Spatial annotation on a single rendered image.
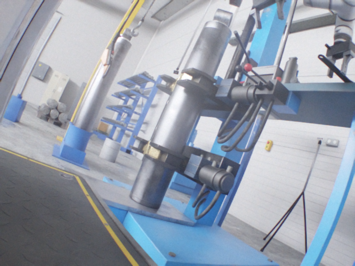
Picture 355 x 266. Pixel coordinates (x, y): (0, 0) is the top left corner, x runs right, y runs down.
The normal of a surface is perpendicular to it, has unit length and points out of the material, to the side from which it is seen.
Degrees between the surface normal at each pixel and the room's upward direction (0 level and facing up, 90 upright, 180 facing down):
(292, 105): 90
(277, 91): 90
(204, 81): 90
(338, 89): 90
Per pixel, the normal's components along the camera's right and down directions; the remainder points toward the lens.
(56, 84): 0.48, 0.12
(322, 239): -0.78, -0.37
